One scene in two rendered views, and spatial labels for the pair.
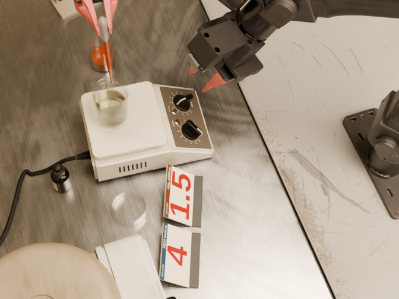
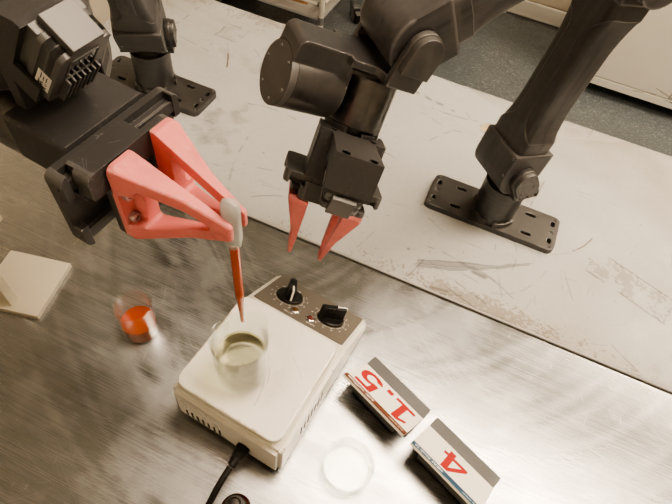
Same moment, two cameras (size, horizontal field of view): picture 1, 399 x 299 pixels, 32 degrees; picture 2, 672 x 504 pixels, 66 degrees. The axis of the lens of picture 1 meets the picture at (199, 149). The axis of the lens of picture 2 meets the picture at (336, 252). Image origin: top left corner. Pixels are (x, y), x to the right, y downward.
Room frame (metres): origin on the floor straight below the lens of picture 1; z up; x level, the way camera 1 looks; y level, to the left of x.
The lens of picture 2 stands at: (0.34, 0.25, 1.48)
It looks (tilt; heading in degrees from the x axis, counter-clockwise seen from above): 53 degrees down; 312
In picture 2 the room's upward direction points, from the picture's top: 10 degrees clockwise
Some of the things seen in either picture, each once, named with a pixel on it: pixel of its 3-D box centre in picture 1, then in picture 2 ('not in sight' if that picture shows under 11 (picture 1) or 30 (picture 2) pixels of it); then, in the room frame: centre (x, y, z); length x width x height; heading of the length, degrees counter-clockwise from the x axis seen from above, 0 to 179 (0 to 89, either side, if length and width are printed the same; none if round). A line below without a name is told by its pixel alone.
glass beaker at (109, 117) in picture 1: (113, 103); (243, 352); (0.53, 0.14, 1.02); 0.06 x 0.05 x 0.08; 101
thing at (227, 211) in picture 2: (101, 29); (229, 226); (0.53, 0.14, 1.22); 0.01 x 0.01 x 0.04; 20
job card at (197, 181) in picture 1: (183, 196); (387, 393); (0.43, 0.02, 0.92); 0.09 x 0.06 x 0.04; 4
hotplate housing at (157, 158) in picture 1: (140, 129); (273, 362); (0.54, 0.10, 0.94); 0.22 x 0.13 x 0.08; 111
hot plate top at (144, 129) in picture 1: (123, 119); (259, 364); (0.53, 0.12, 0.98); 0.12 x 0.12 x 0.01; 21
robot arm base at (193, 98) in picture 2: not in sight; (153, 67); (1.09, -0.05, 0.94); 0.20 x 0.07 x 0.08; 26
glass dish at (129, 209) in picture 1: (129, 209); (347, 466); (0.41, 0.10, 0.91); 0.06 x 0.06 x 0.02
